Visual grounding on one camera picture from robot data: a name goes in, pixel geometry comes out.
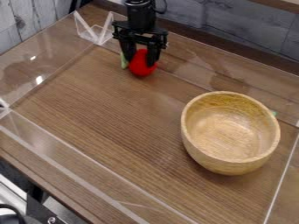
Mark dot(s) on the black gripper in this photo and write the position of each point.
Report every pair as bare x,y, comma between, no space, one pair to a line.
153,38

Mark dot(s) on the red felt fruit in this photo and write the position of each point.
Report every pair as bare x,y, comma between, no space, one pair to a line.
137,66

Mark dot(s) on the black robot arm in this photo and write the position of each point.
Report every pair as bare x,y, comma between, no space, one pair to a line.
141,12

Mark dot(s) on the clear acrylic tray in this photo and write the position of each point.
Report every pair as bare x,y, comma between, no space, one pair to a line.
94,134

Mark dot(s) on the light wooden bowl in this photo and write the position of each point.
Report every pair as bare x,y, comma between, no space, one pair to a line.
229,132

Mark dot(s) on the black metal clamp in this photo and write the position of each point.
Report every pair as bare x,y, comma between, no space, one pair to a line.
20,210

